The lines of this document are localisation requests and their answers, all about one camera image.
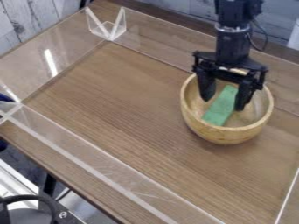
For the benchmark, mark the clear acrylic front wall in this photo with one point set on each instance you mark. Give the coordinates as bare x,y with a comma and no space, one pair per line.
109,183

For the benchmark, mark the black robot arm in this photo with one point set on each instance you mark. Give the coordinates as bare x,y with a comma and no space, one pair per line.
236,15

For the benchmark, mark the light wooden bowl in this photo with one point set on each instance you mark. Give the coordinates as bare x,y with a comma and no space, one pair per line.
245,123

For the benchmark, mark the clear acrylic corner bracket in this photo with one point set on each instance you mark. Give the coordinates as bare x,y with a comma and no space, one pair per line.
107,30

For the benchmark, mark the green rectangular block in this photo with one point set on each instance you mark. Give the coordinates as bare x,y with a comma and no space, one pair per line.
222,108

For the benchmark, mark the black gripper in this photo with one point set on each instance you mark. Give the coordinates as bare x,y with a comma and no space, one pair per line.
230,64

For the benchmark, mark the black table leg bracket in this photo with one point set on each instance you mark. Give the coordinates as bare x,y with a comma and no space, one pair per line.
63,215

